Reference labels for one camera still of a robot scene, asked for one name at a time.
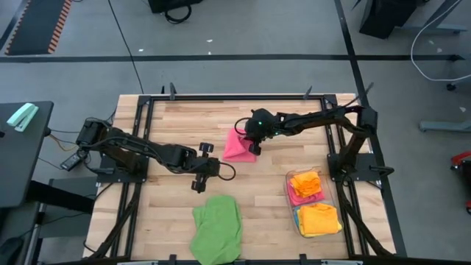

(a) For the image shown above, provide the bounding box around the black equipment base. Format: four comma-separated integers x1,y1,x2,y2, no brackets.
148,0,204,15

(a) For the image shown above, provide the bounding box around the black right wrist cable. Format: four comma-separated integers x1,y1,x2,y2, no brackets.
233,116,252,136

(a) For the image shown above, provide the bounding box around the pink microfiber towel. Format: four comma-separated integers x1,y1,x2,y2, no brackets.
222,127,258,163
286,181,327,208

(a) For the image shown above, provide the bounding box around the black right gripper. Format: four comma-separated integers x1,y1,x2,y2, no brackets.
244,107,285,157

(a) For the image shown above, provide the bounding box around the black side desk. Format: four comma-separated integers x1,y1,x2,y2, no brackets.
0,101,54,209

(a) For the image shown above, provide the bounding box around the black coiled cable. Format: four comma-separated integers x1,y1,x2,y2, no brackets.
163,4,193,25

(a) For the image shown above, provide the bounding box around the black desk foot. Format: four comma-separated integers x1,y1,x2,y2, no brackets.
27,179,99,215

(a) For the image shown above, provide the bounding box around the long black floor cable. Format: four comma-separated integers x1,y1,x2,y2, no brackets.
107,0,145,95

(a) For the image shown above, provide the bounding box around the yellow microfiber towel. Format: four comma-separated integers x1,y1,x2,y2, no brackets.
295,208,344,239

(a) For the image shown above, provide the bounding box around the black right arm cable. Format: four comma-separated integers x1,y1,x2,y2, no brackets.
345,82,375,107

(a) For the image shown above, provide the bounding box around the black cabinet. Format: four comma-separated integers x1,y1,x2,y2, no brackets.
359,0,419,40

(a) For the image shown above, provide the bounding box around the black orange-striped floor mat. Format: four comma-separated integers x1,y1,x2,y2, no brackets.
4,0,73,57

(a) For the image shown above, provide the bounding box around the grey desk frame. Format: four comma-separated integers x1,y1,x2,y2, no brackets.
400,0,468,36

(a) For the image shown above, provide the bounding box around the red cart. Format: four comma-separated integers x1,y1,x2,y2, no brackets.
451,149,471,216

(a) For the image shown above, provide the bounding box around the grey desk foot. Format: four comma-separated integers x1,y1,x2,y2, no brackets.
419,120,471,133

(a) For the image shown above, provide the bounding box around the thin black cable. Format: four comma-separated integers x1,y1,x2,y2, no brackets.
49,127,82,135

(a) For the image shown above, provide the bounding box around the mint green stapler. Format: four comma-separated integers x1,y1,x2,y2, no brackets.
6,102,40,133

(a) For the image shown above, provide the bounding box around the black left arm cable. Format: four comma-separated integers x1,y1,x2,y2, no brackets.
216,161,238,182

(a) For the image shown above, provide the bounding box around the orange microfiber towel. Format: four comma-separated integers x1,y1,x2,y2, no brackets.
289,170,323,199
297,202,339,236

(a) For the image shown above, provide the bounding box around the white floor cable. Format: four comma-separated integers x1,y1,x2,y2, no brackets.
410,0,471,83

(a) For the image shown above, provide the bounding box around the clear plastic bin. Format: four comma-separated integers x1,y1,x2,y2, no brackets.
283,167,345,239

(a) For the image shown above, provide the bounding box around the yellow cable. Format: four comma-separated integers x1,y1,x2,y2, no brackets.
49,132,80,153

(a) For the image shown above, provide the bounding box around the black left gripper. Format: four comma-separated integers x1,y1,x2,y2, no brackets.
183,142,222,194

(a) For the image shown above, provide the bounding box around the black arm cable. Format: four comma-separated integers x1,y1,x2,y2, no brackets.
345,82,375,107
216,161,238,182

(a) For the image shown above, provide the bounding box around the green microfiber towel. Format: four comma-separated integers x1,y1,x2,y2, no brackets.
189,194,244,265

